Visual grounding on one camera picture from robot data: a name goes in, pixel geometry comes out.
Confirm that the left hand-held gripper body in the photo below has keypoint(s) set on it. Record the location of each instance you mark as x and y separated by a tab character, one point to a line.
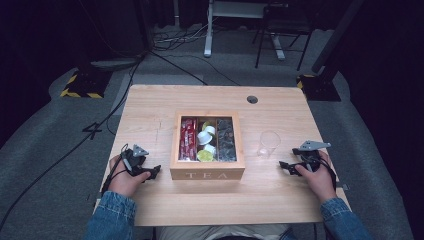
134	160

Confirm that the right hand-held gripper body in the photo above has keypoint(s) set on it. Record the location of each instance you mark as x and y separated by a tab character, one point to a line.
310	156

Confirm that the person's left hand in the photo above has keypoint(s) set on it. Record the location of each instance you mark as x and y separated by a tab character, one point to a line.
125	183

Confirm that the person's right hand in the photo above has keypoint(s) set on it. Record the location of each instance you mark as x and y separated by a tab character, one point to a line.
320	181

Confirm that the clear glass cup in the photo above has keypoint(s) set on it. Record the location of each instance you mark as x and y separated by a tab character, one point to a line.
268	143

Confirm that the stack of red packets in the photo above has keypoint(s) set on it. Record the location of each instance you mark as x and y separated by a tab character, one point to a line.
188	140

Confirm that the small metal table clip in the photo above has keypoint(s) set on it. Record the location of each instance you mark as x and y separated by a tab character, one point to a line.
344	187

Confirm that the wooden tea box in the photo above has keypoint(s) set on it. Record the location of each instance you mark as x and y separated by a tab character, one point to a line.
206	170

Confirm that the yellow lid capsule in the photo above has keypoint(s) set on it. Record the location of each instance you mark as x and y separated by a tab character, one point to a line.
205	125
205	156

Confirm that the large white capsule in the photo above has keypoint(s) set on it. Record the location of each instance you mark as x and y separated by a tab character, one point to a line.
204	137

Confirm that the small white capsule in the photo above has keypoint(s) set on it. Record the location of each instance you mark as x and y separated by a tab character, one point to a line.
210	129
210	149

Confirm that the pile of dark tea bags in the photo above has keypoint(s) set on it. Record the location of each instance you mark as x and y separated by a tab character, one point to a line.
226	141

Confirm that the black yellow striped stand base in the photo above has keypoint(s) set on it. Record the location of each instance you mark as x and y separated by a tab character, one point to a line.
320	88
85	85

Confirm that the round grey table grommet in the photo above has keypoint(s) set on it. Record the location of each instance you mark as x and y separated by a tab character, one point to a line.
252	99

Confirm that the person's lap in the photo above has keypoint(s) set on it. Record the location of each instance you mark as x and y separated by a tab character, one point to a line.
220	232

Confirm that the black chair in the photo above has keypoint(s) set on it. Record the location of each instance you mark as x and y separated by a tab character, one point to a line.
286	23

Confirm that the black slanted stand post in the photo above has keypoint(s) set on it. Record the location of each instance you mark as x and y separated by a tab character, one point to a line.
336	33

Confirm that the white desk frame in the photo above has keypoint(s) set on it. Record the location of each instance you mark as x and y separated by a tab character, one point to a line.
208	36

